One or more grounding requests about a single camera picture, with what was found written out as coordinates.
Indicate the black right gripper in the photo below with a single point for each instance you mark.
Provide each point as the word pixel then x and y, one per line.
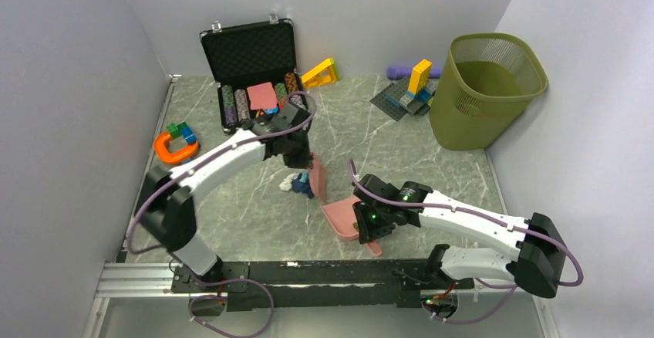
pixel 367 231

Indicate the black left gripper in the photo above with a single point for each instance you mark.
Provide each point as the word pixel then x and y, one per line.
pixel 304 160

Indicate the pink dustpan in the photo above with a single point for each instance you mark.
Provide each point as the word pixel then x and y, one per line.
pixel 341 216

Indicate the pink hand brush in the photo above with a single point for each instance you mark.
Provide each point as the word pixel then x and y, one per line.
pixel 317 178

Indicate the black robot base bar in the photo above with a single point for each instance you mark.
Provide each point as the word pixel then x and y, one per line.
pixel 402 283

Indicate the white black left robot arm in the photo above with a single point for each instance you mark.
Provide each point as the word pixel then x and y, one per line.
pixel 166 208

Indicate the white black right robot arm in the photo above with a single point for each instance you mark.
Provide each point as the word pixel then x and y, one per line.
pixel 528 252

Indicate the dark blue paper scrap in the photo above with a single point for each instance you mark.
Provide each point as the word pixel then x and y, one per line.
pixel 302 188

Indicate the white paper scrap near case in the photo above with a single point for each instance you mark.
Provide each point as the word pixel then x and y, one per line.
pixel 286 184

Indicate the pink card in case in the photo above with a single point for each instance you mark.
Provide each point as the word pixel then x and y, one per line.
pixel 262 97

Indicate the yellow triangular block toy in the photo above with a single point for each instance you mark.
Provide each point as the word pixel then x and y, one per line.
pixel 324 73

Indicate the black poker chip case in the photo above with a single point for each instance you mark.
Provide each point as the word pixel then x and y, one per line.
pixel 246 55

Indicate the grey building baseplate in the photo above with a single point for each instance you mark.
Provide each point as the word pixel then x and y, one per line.
pixel 394 102

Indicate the green blue building blocks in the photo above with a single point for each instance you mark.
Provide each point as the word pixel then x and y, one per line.
pixel 181 130

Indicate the purple cylinder toy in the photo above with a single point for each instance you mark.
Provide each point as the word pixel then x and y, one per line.
pixel 399 72

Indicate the orange horseshoe toy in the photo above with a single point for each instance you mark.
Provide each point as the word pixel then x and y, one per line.
pixel 173 157

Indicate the yellow building block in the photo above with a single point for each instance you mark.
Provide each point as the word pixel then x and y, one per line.
pixel 419 77

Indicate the olive green waste basket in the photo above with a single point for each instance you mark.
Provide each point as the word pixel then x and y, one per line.
pixel 488 80

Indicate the aluminium frame rail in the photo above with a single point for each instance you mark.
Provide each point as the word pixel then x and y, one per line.
pixel 126 280

